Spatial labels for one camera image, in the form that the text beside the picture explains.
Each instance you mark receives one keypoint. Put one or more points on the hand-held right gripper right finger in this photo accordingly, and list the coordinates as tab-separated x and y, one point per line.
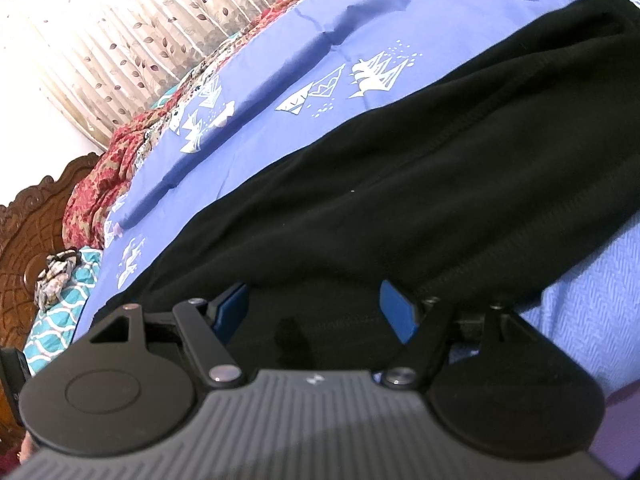
400	312

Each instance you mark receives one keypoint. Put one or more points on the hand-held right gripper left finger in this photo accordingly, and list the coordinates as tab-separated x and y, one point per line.
232	311

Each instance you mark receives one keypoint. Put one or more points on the black pants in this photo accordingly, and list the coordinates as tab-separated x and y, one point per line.
400	185

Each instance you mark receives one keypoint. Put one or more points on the teal patterned pillow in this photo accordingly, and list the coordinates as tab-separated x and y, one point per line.
65	320

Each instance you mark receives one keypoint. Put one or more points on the floral crumpled cloth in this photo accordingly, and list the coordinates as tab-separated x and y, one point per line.
55	277

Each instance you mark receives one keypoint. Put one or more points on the carved wooden headboard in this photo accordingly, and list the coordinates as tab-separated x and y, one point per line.
30	230

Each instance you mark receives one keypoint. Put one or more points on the red floral blanket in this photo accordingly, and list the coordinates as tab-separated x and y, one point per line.
100	190

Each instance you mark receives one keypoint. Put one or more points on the purple clothing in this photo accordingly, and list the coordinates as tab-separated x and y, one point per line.
617	430

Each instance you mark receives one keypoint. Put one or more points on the blue printed bed sheet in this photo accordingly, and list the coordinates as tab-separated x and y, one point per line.
310	60

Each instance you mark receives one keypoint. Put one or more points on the beige leaf print curtain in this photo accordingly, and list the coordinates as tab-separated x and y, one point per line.
150	35

